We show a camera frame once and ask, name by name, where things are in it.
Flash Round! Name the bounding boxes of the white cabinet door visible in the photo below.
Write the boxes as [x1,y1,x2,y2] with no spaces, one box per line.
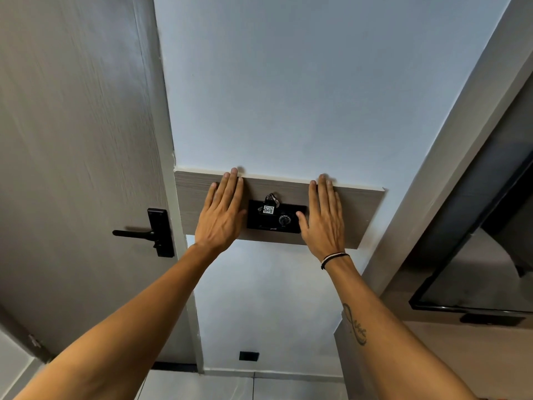
[0,304,44,400]

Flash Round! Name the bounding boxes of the person's right forearm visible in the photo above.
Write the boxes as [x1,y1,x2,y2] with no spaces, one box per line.
[323,256,479,400]

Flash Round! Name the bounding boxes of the person's left hand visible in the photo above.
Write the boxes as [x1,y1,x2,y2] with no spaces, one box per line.
[194,167,247,255]

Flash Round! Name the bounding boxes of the black door handle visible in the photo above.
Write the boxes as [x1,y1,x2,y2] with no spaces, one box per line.
[112,208,175,259]

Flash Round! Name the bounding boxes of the keys with white tag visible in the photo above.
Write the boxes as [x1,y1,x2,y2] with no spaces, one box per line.
[258,193,281,216]

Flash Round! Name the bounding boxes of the black box under television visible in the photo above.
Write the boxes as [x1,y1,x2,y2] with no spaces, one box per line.
[460,312,526,328]

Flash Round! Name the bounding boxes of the grey wooden door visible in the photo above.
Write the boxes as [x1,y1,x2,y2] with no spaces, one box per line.
[0,0,198,373]

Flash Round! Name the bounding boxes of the person's right hand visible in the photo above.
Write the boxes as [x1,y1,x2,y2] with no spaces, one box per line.
[296,174,350,263]

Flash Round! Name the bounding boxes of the grey wooden television backboard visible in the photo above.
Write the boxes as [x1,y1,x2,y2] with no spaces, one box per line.
[334,0,533,400]

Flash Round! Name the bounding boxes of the person's left forearm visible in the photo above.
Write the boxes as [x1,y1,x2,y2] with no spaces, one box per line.
[14,242,211,400]

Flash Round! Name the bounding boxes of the grey wooden wall panel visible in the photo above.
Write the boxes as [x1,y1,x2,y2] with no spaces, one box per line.
[174,170,386,250]

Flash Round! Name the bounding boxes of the white door frame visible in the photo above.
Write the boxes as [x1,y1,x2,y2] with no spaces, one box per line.
[132,0,205,374]

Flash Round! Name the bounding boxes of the black flat screen television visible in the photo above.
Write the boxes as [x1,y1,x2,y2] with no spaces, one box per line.
[409,160,533,316]

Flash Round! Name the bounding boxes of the black and white wristband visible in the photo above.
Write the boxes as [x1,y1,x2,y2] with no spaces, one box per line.
[321,252,350,271]

